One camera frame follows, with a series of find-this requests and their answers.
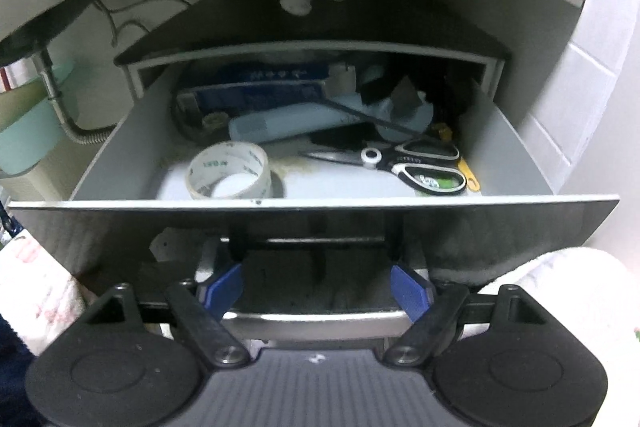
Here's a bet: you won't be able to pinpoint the steel handled drawer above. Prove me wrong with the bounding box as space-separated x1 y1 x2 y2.
195 252 436 349

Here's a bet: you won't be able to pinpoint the white towel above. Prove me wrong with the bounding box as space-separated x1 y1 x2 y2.
500 247 640 408

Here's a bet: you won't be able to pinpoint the light blue tube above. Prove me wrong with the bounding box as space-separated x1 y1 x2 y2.
229 93 434 144

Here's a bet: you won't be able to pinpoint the yellow flat item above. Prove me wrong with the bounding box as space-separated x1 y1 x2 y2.
457 157 482 193

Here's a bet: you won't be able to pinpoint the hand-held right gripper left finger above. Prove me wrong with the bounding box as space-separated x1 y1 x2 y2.
80 263 251 368

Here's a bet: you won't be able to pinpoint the black white scissors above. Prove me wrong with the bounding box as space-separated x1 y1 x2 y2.
300 139 469 197

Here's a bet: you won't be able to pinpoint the blue cardboard box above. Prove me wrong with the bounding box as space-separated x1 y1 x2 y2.
176 62 332 118

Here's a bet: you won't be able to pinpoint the white red printed cloth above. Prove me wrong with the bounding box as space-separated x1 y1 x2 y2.
0 229 89 358

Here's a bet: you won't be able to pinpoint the metal flexible hose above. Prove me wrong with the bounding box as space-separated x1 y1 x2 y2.
34 47 110 146

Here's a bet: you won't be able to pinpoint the small white box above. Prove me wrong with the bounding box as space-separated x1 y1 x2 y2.
327 62 359 96

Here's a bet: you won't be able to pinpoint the green plastic basin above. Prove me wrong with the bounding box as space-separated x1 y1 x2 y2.
0 61 80 178

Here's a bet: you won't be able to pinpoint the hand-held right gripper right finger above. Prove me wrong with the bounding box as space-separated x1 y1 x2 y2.
385 264 551 366

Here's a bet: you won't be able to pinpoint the grey drawer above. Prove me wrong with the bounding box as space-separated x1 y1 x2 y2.
7 42 621 284

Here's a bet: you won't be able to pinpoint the clear tape roll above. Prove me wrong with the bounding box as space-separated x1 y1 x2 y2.
186 141 274 202

